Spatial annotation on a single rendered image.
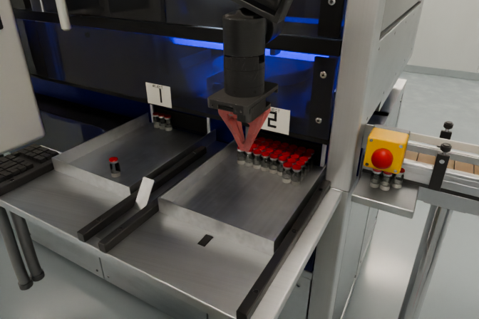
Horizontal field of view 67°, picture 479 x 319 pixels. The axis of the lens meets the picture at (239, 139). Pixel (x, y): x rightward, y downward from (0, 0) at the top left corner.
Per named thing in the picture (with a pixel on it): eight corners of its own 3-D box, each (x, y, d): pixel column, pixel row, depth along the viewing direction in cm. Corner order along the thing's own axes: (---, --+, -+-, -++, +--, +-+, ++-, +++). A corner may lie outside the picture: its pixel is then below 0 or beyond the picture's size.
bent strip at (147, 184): (147, 199, 79) (143, 176, 76) (157, 203, 78) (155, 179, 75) (95, 237, 68) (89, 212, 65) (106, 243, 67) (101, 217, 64)
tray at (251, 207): (239, 146, 101) (239, 134, 100) (330, 169, 90) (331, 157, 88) (159, 211, 75) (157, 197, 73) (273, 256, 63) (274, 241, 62)
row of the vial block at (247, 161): (239, 159, 94) (239, 144, 92) (305, 178, 86) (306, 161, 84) (235, 163, 92) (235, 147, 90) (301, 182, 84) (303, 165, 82)
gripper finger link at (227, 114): (276, 142, 59) (279, 87, 55) (256, 162, 53) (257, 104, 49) (240, 133, 62) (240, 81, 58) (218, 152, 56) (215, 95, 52)
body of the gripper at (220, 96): (279, 95, 55) (281, 47, 52) (247, 119, 48) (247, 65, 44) (241, 88, 58) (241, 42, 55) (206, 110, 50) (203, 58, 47)
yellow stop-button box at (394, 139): (369, 152, 82) (375, 123, 78) (403, 159, 78) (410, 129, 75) (362, 166, 76) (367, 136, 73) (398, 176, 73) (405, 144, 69)
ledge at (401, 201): (363, 172, 92) (365, 166, 91) (419, 186, 87) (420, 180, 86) (350, 201, 81) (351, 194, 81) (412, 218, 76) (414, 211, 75)
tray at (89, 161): (148, 122, 116) (147, 112, 115) (216, 139, 105) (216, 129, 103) (54, 169, 90) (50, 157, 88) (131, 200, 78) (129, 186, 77)
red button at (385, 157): (372, 159, 75) (375, 142, 73) (392, 164, 73) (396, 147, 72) (368, 168, 72) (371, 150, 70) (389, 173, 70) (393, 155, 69)
